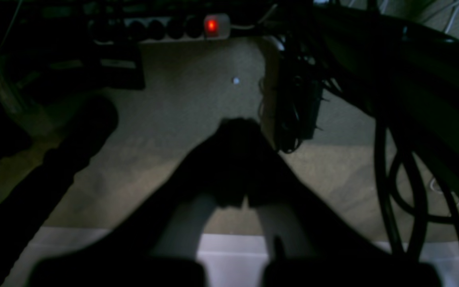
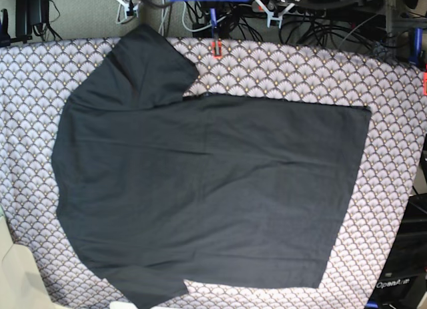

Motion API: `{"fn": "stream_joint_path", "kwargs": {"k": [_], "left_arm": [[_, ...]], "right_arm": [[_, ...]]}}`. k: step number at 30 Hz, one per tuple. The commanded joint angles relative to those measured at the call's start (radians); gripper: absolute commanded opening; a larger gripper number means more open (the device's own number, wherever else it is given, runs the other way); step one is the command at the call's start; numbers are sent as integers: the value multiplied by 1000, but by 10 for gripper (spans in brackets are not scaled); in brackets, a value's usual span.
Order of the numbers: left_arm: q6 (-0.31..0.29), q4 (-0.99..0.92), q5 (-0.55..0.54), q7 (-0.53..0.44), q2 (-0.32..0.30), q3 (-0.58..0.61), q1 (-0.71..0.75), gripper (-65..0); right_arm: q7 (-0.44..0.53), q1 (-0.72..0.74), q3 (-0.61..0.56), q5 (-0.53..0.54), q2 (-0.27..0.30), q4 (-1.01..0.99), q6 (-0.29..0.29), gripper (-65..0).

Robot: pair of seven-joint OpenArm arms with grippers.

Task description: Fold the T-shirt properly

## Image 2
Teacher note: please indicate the orange and black clamp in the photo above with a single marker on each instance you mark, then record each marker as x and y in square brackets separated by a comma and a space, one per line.
[217, 48]

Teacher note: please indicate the blue clamp right edge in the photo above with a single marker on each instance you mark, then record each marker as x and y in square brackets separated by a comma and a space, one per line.
[415, 46]

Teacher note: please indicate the patterned fan-print tablecloth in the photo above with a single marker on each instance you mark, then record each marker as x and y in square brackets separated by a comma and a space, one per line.
[36, 80]

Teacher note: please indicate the beige plastic bin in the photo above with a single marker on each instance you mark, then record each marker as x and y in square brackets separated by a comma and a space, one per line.
[21, 283]

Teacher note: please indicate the black OpenArm box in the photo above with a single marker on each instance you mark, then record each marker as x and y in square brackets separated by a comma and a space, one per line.
[402, 283]

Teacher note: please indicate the orange clamp right edge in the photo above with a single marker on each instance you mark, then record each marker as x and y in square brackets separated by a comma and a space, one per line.
[425, 83]

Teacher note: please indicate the black T-shirt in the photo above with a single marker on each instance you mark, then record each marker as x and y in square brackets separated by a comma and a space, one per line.
[156, 189]

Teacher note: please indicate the black power adapter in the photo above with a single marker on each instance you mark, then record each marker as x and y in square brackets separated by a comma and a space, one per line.
[31, 16]

